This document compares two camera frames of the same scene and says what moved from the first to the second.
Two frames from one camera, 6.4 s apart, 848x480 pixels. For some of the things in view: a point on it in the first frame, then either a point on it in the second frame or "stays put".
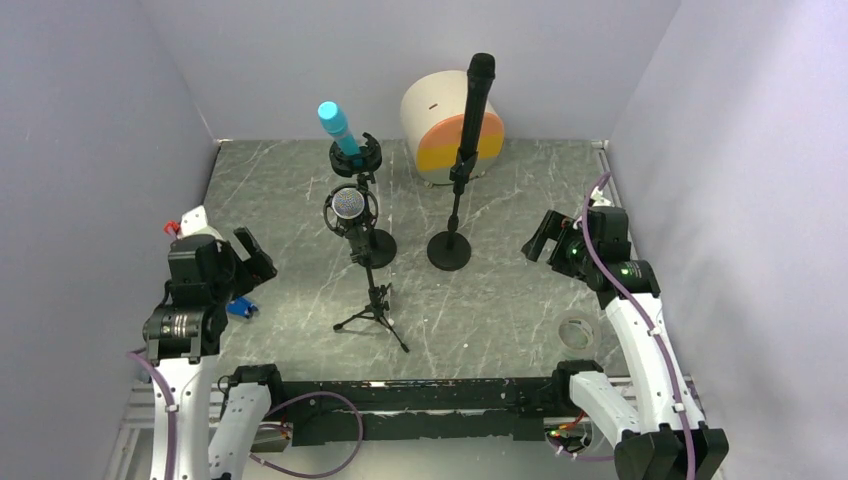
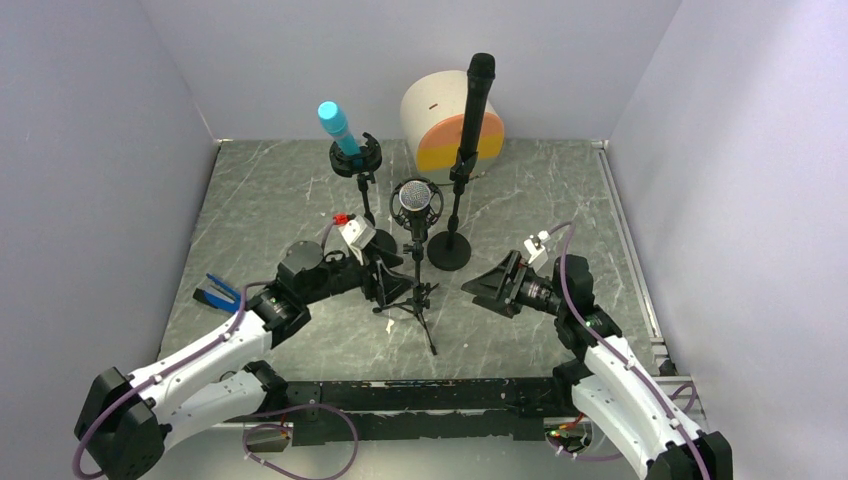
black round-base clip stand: (451, 250) stays put
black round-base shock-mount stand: (369, 158) stays put
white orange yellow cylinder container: (433, 106) stays put
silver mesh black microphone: (348, 204) -> (415, 196)
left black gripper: (253, 270) -> (388, 285)
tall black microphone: (481, 74) stays put
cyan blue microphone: (333, 120) stays put
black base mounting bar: (498, 409) stays put
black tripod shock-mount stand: (351, 210) -> (416, 204)
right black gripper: (560, 228) -> (494, 293)
